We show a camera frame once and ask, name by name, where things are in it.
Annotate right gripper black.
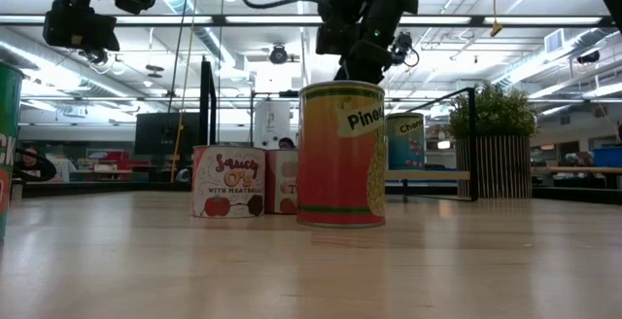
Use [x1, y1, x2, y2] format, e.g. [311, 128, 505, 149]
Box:
[315, 0, 420, 86]

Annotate blue cherries can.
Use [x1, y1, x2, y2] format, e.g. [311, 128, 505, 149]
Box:
[384, 112, 427, 171]

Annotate orange pineapple can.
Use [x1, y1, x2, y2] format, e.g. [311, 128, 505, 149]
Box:
[296, 81, 387, 230]

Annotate red white tomato can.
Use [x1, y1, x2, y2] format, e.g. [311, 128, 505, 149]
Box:
[263, 149, 299, 216]

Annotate Saucy O's meatballs can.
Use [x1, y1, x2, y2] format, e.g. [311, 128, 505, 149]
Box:
[191, 144, 267, 220]

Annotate green chicken soup can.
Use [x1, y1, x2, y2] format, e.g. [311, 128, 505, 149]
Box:
[0, 60, 25, 241]

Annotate black ceiling spotlights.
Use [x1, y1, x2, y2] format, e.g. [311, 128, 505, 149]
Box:
[83, 47, 110, 66]

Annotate black overhead light beam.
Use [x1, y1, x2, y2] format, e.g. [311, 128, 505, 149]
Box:
[0, 14, 622, 29]

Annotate white cylinder tank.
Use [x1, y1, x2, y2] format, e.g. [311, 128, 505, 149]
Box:
[253, 98, 293, 151]

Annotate green bushy plant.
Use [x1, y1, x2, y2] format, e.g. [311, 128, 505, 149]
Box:
[444, 80, 540, 140]

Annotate black monitor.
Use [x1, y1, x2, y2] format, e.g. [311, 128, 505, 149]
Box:
[134, 111, 202, 157]

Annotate red boxes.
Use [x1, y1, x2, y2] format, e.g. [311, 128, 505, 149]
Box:
[86, 150, 153, 173]

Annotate striped planter pot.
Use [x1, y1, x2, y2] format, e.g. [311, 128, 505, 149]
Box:
[455, 134, 534, 200]

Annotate ceiling air vent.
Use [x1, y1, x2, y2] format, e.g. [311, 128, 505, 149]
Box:
[543, 28, 566, 55]

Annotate black ceiling speaker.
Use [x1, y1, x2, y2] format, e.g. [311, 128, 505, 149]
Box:
[575, 50, 602, 65]

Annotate wooden background table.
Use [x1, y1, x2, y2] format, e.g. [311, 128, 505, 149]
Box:
[532, 165, 622, 176]

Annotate blue storage bin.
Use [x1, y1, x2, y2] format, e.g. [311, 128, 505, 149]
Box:
[592, 145, 622, 169]

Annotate black hanging camera with cable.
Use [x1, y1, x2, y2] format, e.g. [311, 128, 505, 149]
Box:
[391, 30, 421, 69]

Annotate thin black hanging cable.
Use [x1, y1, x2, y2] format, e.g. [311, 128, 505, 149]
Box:
[167, 0, 194, 114]

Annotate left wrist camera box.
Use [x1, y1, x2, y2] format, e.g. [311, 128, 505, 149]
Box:
[42, 0, 121, 53]

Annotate round black ceiling camera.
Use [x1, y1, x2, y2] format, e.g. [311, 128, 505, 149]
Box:
[268, 43, 290, 66]

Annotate yellow hanging rope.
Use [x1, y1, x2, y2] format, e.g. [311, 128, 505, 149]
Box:
[169, 0, 201, 184]

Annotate wooden shelf black metal frame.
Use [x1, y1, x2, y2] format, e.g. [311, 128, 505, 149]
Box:
[197, 57, 480, 203]

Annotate yellow tag on cord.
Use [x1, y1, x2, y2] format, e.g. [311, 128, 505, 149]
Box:
[489, 0, 504, 39]

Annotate black table border rail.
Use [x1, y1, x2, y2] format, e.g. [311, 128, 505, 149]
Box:
[21, 180, 622, 207]

